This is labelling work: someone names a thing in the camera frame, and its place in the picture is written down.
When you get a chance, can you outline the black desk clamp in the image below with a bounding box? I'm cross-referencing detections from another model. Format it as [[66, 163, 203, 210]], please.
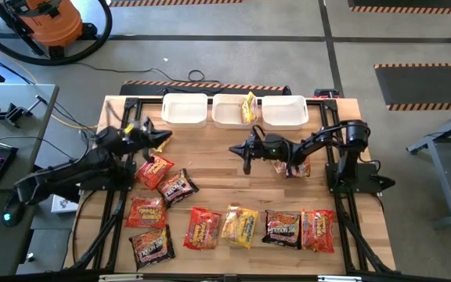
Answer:
[[0, 95, 49, 128]]

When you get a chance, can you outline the white plastic bin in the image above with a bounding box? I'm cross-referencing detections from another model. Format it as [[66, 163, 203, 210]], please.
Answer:
[[211, 93, 258, 129], [161, 92, 209, 128], [262, 95, 310, 131]]

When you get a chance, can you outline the black computer mouse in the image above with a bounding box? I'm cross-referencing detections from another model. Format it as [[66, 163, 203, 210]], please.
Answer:
[[2, 191, 27, 228]]

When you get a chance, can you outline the black aluminium table frame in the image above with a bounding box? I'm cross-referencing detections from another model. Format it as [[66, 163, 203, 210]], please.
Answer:
[[70, 96, 397, 275]]

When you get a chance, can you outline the red and black device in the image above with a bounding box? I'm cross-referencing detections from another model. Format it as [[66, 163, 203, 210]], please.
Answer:
[[313, 88, 341, 99]]

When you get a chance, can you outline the yellow cable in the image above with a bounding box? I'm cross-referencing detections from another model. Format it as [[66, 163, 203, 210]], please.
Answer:
[[51, 113, 98, 130]]

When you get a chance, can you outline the orange shop vacuum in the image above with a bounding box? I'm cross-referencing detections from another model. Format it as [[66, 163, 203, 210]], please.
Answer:
[[0, 0, 99, 60], [0, 0, 114, 67]]

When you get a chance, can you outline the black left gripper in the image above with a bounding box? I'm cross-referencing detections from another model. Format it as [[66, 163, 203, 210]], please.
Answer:
[[96, 117, 173, 164]]

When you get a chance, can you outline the black floor cable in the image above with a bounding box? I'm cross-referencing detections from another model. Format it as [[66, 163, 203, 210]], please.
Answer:
[[74, 60, 225, 85]]

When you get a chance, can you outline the hazard-striped black floor mat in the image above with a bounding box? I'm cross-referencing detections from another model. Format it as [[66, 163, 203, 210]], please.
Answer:
[[110, 0, 244, 8], [347, 0, 451, 15], [119, 80, 293, 97], [373, 62, 451, 111]]

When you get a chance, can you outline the small white box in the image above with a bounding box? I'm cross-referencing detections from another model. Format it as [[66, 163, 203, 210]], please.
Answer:
[[51, 194, 80, 215]]

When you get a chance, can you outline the orange-red noodle pack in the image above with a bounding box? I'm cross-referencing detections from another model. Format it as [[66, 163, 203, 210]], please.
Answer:
[[301, 208, 336, 255], [124, 195, 168, 230], [134, 154, 175, 192], [182, 206, 223, 251]]

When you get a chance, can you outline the silver metal bracket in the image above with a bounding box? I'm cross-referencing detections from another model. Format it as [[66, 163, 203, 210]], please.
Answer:
[[99, 273, 144, 282], [317, 275, 363, 282]]

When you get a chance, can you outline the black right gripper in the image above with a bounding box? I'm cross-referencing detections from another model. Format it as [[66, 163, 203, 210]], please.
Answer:
[[229, 125, 290, 175]]

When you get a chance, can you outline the black Fire noodle pack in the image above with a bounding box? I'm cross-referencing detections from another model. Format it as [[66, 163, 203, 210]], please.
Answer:
[[271, 155, 312, 179], [157, 168, 200, 208], [128, 224, 176, 272], [262, 209, 303, 251]]

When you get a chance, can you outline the grey metal cart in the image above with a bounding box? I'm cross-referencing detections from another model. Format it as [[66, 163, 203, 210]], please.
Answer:
[[406, 103, 451, 228]]

